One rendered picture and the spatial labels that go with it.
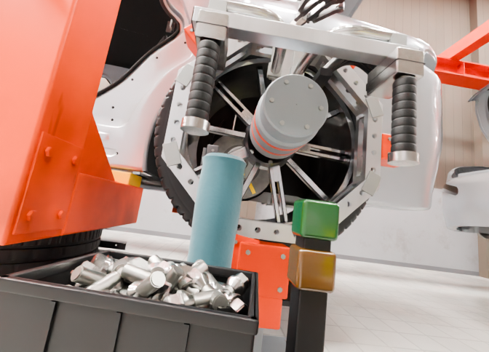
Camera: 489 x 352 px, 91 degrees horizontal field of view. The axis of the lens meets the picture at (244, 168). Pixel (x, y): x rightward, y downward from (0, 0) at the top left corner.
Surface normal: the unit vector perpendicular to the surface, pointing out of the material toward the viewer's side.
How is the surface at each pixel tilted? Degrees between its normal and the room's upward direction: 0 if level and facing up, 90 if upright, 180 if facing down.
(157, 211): 90
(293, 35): 90
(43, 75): 90
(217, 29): 90
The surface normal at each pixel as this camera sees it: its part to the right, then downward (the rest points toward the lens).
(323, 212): 0.09, -0.16
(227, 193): 0.41, -0.14
